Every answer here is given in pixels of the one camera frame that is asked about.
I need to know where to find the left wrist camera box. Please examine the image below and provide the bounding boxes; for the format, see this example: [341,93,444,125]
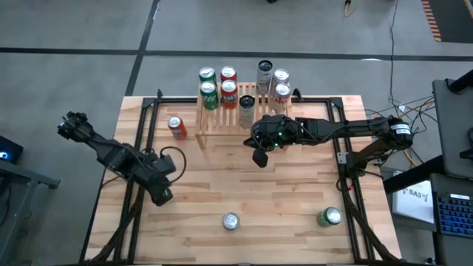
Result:
[157,154,177,174]

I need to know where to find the grey side table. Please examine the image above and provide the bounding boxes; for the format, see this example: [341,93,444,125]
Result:
[0,158,61,265]

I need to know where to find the backlit laptop keyboard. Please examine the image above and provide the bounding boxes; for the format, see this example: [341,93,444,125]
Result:
[435,192,473,239]

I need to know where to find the green Sprite can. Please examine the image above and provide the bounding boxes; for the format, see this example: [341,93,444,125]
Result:
[316,206,344,228]
[198,66,217,84]
[200,81,220,111]

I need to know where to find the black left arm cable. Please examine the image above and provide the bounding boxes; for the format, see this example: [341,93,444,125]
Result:
[160,146,188,185]

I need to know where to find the white SA3 paper sign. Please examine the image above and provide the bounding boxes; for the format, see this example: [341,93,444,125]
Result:
[392,180,435,225]

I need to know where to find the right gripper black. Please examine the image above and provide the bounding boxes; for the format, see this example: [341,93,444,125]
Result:
[251,115,300,151]

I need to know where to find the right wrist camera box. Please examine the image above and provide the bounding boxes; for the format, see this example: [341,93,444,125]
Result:
[252,149,270,168]

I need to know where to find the yellow cable with plug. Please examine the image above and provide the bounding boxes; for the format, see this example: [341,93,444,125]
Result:
[343,0,361,18]

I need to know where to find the long black floor cable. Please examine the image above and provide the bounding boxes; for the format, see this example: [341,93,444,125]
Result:
[388,0,402,106]

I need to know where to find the black metal table frame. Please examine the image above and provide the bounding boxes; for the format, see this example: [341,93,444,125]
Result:
[79,88,398,265]

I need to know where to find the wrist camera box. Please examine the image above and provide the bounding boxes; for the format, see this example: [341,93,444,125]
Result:
[252,149,270,168]
[157,154,177,174]

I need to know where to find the wooden slatted shelf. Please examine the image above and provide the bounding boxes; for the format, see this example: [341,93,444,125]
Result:
[194,81,296,151]

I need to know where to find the orange striped floor tape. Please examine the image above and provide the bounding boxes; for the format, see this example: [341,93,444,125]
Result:
[421,0,443,43]

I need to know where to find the black floor mat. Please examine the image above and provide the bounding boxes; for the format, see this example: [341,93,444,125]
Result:
[428,0,473,44]

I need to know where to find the white Celsius slim can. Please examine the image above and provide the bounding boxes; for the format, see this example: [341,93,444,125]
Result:
[238,95,256,130]

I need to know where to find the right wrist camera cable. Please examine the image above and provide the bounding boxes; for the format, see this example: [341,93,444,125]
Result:
[249,123,264,153]

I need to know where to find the yellow floor cable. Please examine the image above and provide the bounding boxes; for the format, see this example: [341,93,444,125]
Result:
[371,98,437,167]

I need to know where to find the black side desk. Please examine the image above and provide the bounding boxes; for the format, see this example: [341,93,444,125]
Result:
[382,154,473,266]

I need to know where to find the Celsius Arctic Vibe can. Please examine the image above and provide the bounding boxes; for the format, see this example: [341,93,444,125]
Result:
[255,59,274,96]

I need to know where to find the orange Fanta can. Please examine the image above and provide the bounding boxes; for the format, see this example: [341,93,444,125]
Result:
[220,65,238,83]
[167,116,188,141]

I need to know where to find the black box blue light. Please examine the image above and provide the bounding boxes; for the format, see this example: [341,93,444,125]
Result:
[0,135,24,166]

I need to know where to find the red Coke can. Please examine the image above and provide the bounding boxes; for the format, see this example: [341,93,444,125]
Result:
[220,79,239,110]

